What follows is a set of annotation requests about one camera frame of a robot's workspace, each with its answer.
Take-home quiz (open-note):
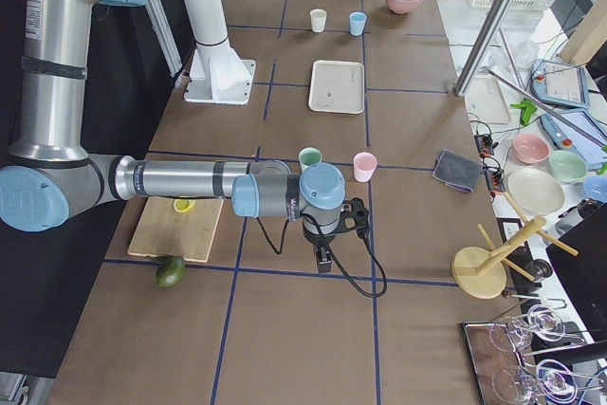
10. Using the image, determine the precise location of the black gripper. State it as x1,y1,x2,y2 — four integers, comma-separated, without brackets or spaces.
303,216,347,273

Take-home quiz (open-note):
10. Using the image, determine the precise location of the pink cup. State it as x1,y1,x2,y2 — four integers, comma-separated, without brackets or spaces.
353,152,377,183

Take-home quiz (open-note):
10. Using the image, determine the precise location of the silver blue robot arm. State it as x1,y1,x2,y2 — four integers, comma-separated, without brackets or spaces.
1,0,346,272

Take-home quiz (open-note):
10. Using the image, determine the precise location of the cream rabbit tray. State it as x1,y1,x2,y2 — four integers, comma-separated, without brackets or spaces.
308,60,365,115

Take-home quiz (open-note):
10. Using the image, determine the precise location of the spare cream tray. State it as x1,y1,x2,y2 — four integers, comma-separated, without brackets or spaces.
465,75,511,125

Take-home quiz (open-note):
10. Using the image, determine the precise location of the green cup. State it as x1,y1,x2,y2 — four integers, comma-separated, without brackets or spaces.
298,147,322,173

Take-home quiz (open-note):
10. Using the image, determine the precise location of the green avocado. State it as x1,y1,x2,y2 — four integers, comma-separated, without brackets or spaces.
156,256,186,287

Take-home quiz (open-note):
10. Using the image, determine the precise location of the wooden cup tree stand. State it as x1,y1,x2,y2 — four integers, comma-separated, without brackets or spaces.
451,192,579,299

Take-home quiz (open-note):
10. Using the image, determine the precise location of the grey folded cloth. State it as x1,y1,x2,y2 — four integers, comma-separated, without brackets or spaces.
432,149,482,193

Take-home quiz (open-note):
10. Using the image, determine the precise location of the wooden cutting board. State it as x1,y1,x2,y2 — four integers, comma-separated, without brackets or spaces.
127,197,224,263

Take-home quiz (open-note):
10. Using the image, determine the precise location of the cream plate bowl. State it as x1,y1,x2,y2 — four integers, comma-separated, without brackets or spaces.
506,168,565,215

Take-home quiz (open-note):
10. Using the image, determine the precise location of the small pink bowl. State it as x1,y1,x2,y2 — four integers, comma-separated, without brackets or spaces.
512,133,550,164

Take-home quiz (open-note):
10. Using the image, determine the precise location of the wine glass upper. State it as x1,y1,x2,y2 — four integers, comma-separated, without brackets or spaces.
488,304,585,353

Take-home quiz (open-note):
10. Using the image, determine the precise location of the wine glass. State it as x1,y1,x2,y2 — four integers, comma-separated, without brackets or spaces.
488,304,585,353
491,359,606,404

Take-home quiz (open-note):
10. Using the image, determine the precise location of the light blue cup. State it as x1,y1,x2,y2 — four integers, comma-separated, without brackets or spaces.
349,11,367,37

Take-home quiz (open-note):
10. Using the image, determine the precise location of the cream yellow cup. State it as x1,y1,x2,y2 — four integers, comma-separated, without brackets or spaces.
309,9,327,33

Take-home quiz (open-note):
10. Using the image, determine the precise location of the green clamp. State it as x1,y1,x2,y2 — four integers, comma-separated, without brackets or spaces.
509,98,538,126

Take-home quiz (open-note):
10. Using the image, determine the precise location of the small green bowl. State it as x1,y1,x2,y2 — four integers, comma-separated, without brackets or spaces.
548,150,588,183

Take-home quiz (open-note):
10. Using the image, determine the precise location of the wine glass lower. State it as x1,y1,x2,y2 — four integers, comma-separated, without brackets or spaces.
491,359,606,404

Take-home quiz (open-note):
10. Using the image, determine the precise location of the blue teach pendant lower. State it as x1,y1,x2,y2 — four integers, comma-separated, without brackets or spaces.
540,109,606,171

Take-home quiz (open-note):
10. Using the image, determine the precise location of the blue teach pendant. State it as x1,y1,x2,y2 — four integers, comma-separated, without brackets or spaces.
530,59,590,108
540,109,606,171

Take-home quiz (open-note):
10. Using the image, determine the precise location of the small blue bowl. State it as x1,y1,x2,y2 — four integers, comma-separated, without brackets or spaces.
582,175,607,203

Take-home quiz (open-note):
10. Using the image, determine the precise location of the blue teach pendant upper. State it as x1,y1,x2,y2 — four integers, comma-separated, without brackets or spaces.
530,59,590,108

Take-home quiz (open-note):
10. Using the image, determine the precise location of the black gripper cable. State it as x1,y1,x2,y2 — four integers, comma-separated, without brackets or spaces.
255,217,388,299

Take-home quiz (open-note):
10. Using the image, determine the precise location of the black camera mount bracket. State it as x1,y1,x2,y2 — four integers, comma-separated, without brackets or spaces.
340,197,370,240

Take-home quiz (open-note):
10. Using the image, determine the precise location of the white pedestal column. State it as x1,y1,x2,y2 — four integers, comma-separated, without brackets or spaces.
184,0,256,105

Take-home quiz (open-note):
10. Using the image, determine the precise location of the aluminium frame post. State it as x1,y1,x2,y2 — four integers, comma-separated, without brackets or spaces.
454,0,513,97

